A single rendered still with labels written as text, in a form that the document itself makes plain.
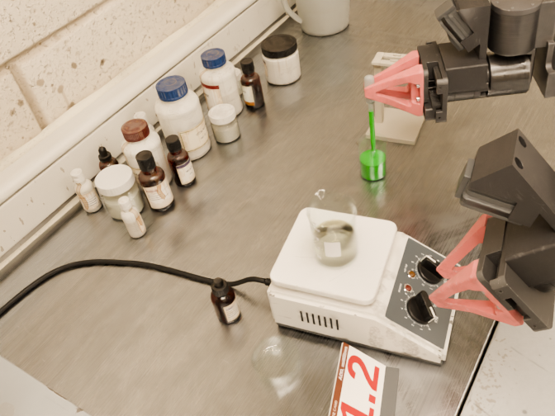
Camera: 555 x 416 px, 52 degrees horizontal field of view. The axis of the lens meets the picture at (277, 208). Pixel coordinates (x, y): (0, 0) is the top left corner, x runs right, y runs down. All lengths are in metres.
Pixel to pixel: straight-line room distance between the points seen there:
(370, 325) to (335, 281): 0.06
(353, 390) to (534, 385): 0.19
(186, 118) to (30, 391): 0.45
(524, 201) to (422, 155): 0.47
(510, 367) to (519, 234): 0.23
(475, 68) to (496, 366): 0.35
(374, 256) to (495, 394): 0.19
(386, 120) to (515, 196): 0.54
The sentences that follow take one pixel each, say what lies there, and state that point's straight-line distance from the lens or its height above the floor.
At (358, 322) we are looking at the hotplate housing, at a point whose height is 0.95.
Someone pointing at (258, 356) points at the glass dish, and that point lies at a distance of 0.68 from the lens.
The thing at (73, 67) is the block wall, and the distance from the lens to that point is 0.96.
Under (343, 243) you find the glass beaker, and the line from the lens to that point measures 0.60.
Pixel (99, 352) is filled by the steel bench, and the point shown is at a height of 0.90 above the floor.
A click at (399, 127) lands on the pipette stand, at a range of 0.95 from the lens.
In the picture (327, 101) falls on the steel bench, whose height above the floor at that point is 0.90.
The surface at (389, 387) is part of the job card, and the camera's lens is 0.64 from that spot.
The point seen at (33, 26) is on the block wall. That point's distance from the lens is 0.91.
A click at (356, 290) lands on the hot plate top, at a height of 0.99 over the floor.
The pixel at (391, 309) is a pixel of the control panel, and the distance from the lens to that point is 0.62.
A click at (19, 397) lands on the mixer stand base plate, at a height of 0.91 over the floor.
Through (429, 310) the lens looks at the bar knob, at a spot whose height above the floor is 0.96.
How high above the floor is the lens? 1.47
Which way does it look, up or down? 43 degrees down
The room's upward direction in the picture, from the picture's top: 11 degrees counter-clockwise
